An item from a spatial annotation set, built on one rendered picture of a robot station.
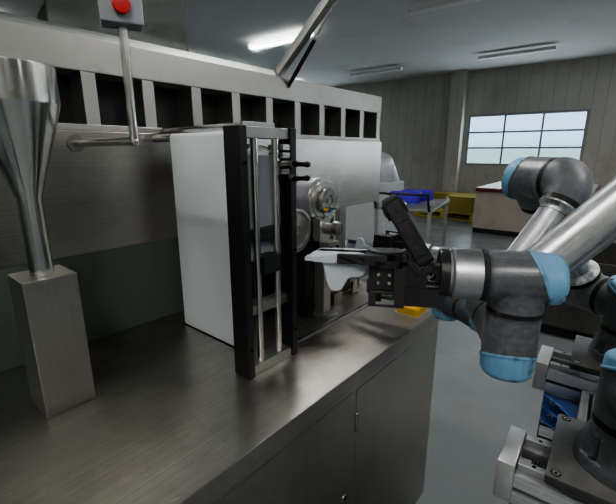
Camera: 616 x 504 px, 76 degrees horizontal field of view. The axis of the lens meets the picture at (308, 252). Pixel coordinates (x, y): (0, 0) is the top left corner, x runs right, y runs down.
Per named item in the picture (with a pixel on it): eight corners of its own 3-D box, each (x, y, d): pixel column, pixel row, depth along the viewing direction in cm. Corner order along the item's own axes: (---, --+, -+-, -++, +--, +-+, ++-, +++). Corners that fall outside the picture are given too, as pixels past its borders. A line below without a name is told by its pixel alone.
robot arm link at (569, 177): (629, 178, 90) (500, 350, 91) (584, 176, 100) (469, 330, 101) (605, 146, 86) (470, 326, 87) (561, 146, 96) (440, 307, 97)
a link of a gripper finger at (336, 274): (303, 292, 58) (365, 294, 58) (304, 252, 57) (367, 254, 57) (304, 287, 61) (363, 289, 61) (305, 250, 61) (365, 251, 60)
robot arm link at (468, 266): (486, 251, 54) (474, 246, 62) (451, 250, 54) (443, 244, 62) (482, 305, 54) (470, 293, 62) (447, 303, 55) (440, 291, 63)
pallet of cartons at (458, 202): (487, 216, 873) (490, 194, 861) (475, 222, 802) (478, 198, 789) (428, 210, 953) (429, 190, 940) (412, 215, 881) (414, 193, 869)
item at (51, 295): (35, 432, 71) (-32, 95, 57) (12, 401, 80) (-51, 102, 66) (114, 396, 81) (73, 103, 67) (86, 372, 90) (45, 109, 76)
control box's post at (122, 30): (132, 141, 75) (120, 24, 70) (128, 141, 76) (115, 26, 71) (140, 141, 76) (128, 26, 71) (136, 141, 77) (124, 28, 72)
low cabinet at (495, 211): (593, 226, 760) (601, 184, 740) (587, 246, 597) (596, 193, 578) (498, 217, 860) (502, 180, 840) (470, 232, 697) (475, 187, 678)
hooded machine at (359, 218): (343, 242, 622) (345, 152, 587) (364, 236, 669) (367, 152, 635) (382, 249, 578) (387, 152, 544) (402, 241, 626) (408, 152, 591)
